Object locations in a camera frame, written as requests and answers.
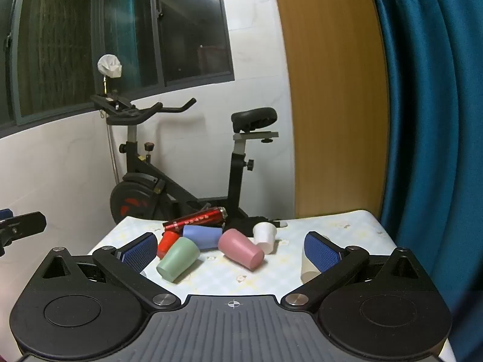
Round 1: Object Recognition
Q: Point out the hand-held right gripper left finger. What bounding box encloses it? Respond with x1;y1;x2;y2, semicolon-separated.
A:
41;232;182;312

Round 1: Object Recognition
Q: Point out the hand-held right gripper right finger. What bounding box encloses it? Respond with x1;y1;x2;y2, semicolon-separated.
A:
280;231;424;312

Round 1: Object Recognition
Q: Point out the beige cup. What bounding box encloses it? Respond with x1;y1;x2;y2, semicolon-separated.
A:
300;249;322;284

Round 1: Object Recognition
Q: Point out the red cup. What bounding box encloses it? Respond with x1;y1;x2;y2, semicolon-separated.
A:
156;230;181;259

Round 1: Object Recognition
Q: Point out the green cup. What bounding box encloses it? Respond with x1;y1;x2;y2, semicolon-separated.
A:
156;236;201;283

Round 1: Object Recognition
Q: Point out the white cup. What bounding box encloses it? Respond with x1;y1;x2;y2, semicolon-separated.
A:
252;221;278;256

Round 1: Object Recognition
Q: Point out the blue cup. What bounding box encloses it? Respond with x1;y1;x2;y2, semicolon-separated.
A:
183;225;223;250

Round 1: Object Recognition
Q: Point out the pink cup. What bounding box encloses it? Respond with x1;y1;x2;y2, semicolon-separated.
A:
218;228;265;271

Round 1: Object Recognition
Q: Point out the red metal bottle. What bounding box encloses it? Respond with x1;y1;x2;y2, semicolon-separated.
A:
162;206;228;233

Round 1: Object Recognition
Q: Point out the black exercise bike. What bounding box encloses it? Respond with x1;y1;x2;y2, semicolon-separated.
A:
90;90;288;235

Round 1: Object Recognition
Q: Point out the wooden panel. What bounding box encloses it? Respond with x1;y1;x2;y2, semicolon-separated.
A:
271;0;390;220

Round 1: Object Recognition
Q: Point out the blue curtain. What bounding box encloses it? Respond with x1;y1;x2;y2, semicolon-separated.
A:
363;0;483;362

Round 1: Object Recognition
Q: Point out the white crumpled cloth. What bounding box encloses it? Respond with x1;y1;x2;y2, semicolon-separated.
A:
97;54;123;80

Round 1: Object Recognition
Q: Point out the dark framed window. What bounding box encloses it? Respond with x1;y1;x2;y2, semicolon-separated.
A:
0;0;235;129

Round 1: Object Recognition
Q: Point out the grey cable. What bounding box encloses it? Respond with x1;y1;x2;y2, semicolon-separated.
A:
107;124;118;183

